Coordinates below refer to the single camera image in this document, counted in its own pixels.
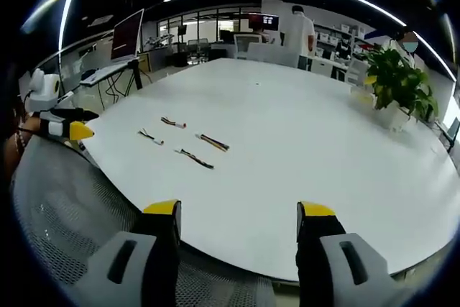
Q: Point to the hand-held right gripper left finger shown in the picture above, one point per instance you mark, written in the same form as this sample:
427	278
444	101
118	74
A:
118	260

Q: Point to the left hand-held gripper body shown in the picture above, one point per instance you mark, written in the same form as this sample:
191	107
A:
41	95

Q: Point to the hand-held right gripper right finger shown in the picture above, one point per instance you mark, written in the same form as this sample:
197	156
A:
359	260

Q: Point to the white side desk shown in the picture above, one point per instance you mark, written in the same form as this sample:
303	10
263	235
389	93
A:
104	73

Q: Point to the grey mesh office chair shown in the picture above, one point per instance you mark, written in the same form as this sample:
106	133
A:
61	206

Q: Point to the large tilted monitor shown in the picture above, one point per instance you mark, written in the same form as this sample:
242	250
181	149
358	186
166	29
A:
125	35

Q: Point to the white mesh-back office chair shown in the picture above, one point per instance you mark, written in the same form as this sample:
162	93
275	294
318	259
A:
246	45

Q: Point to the green potted plant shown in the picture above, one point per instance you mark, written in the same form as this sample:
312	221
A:
395	77

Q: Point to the wall screen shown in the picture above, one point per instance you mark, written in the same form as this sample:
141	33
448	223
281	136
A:
264	21

